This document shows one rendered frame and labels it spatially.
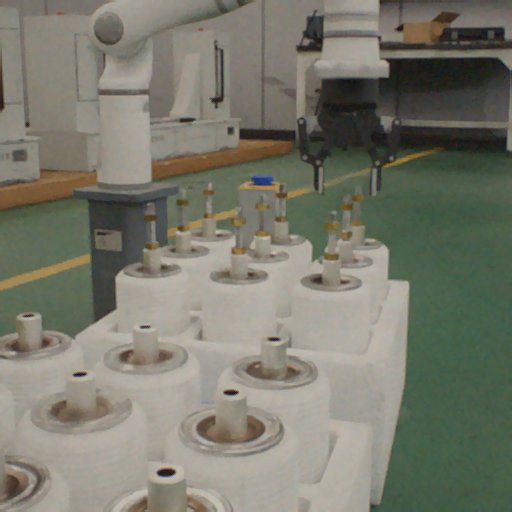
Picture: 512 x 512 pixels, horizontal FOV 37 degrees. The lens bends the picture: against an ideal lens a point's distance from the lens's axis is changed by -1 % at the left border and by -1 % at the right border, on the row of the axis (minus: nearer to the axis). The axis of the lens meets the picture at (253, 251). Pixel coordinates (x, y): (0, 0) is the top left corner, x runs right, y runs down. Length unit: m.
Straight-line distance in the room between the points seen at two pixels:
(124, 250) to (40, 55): 2.51
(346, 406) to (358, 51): 0.44
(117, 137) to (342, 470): 0.90
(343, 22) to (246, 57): 5.88
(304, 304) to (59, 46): 2.97
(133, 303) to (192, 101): 3.81
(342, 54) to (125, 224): 0.58
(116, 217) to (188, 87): 3.39
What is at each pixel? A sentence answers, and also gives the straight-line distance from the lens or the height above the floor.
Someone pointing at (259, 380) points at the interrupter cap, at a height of 0.25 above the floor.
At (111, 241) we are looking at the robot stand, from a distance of 1.43.
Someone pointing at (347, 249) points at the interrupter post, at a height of 0.27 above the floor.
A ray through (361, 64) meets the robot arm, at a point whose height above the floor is 0.51.
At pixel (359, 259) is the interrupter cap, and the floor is 0.25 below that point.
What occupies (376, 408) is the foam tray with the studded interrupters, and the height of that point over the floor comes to 0.13.
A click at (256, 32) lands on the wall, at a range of 6.84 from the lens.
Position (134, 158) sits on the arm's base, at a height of 0.36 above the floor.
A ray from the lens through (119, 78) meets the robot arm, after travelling 1.42.
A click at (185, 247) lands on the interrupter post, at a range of 1.11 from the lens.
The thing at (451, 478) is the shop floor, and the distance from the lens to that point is 1.04.
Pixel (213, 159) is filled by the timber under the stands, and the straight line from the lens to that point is 4.50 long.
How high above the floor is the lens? 0.49
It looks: 12 degrees down
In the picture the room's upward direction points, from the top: straight up
